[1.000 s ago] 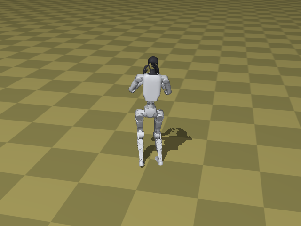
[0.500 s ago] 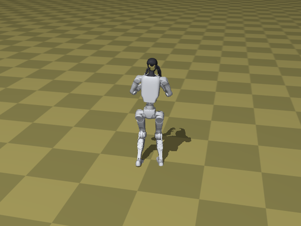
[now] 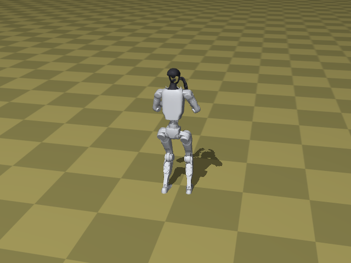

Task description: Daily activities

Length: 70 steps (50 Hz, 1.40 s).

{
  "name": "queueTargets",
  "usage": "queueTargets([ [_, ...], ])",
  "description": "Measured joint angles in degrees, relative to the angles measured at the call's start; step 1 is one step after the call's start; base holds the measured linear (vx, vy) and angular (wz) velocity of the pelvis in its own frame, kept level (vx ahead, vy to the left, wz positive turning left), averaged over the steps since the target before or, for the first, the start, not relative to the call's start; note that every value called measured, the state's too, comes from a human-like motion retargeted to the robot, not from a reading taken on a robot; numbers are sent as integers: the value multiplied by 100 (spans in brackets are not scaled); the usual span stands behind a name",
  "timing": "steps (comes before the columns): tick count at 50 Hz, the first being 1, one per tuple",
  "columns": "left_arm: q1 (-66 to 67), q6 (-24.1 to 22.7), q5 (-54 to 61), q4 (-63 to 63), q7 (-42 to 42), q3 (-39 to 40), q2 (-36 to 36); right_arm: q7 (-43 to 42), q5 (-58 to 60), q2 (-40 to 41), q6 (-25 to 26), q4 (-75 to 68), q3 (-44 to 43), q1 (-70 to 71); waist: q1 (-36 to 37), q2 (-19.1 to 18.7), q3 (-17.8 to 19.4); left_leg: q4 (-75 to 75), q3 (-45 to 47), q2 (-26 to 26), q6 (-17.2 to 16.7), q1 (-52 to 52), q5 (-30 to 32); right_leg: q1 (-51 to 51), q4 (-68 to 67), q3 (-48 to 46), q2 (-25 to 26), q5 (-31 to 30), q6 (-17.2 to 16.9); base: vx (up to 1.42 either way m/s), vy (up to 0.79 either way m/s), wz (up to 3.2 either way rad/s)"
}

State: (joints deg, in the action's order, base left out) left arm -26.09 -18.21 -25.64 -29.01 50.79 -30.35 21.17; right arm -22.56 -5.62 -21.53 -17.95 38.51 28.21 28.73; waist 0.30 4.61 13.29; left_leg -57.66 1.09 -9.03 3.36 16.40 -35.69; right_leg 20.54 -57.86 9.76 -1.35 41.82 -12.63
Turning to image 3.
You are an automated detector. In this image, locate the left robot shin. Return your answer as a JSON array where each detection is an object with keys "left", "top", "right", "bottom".
[{"left": 163, "top": 154, "right": 173, "bottom": 188}]

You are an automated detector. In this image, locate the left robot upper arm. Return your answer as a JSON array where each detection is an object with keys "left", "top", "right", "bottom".
[{"left": 152, "top": 89, "right": 163, "bottom": 112}]

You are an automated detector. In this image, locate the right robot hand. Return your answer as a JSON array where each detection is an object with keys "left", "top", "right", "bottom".
[{"left": 180, "top": 77, "right": 188, "bottom": 90}]

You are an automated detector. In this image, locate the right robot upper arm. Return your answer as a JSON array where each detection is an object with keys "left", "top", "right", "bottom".
[{"left": 183, "top": 90, "right": 200, "bottom": 113}]

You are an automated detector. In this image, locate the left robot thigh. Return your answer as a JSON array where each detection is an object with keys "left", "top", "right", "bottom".
[{"left": 157, "top": 127, "right": 174, "bottom": 162}]

